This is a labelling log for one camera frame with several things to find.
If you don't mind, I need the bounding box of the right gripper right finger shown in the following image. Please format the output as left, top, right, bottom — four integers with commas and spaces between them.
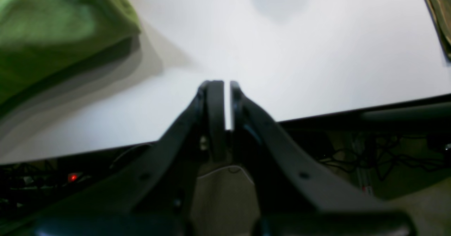
230, 81, 417, 236

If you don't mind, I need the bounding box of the black power strip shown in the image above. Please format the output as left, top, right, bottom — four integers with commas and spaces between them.
1, 171, 93, 191

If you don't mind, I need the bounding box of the grey cable on floor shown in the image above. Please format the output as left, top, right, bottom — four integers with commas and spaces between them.
197, 165, 255, 186

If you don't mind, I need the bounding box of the green T-shirt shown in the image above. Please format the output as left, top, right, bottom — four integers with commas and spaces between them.
0, 0, 141, 117

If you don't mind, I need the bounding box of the camouflage patterned object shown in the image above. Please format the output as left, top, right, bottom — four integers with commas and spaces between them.
425, 0, 451, 61

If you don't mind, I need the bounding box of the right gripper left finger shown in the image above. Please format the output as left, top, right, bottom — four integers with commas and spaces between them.
32, 81, 226, 236

